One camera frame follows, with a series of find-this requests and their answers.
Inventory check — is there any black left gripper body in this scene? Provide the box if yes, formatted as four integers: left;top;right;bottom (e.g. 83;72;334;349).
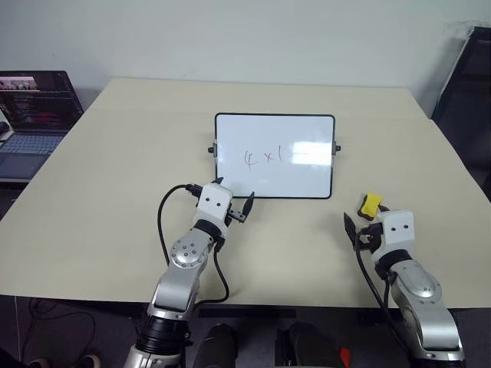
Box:
224;208;247;228

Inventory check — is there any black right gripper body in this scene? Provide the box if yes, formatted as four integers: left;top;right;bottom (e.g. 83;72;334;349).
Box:
358;222;385;251

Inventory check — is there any yellow and black eraser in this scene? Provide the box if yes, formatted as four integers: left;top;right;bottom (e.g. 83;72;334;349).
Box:
357;192;383;220

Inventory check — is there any black-framed small whiteboard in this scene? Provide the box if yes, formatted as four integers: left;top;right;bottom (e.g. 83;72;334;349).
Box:
206;112;344;201

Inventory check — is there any black table crossbar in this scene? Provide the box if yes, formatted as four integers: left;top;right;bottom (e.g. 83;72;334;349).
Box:
198;307;297;319

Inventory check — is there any dark rounded shape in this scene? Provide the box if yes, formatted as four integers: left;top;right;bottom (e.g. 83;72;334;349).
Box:
275;321;343;368
190;322;239;368

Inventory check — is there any dark grey open laptop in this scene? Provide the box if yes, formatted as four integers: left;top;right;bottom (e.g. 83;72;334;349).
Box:
0;70;85;183

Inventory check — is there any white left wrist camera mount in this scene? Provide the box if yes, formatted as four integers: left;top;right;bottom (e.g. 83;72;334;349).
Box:
195;183;234;233

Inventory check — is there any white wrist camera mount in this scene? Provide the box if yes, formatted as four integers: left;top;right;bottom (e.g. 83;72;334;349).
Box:
371;209;417;262
195;183;234;233

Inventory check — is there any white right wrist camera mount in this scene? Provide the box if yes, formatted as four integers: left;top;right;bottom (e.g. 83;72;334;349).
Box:
371;209;417;262

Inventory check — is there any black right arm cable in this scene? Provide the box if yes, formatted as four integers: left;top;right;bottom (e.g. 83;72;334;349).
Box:
354;225;414;348

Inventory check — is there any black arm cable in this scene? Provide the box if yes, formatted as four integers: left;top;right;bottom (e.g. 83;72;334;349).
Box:
354;225;414;348
157;183;231;307

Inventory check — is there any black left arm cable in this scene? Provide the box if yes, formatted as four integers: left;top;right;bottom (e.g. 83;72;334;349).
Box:
157;183;231;307

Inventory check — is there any black frame furniture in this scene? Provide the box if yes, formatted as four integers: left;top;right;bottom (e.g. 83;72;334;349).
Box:
430;25;491;181

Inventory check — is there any thin black loose cable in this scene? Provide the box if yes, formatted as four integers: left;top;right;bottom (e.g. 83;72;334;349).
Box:
14;295;97;368

